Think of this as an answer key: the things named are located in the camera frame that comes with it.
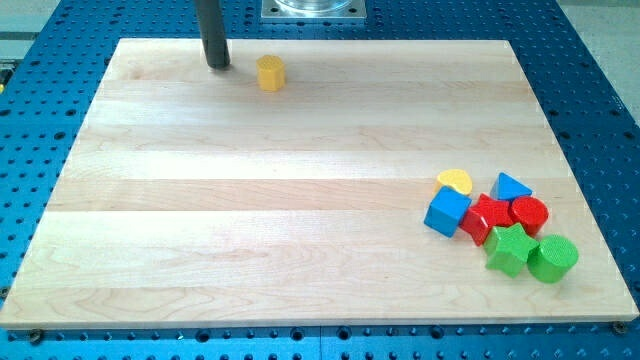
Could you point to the light wooden board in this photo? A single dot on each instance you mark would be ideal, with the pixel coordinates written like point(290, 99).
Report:
point(193, 198)

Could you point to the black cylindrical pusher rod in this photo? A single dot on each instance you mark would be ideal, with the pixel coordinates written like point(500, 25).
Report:
point(213, 36)

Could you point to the blue triangle block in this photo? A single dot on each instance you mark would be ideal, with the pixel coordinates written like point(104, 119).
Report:
point(507, 188)

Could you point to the yellow heart block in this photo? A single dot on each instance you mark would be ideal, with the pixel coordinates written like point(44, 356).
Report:
point(456, 179)

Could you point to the green cylinder block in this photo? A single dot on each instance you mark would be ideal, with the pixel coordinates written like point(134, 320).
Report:
point(555, 256)

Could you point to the yellow hexagon block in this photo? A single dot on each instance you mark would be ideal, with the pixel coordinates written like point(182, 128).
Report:
point(271, 73)

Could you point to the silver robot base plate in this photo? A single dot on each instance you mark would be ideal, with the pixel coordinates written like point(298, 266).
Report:
point(281, 10)

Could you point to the green star block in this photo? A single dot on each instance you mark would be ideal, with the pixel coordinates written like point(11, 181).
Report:
point(508, 249)

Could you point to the blue cube block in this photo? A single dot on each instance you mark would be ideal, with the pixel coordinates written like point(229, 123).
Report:
point(446, 211)

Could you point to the red cylinder block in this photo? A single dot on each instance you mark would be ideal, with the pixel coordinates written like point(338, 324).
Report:
point(530, 212)

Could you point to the red star block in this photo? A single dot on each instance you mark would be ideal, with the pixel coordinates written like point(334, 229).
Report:
point(481, 217)

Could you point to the blue perforated metal table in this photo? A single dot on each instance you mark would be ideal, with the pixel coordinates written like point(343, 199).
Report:
point(51, 90)

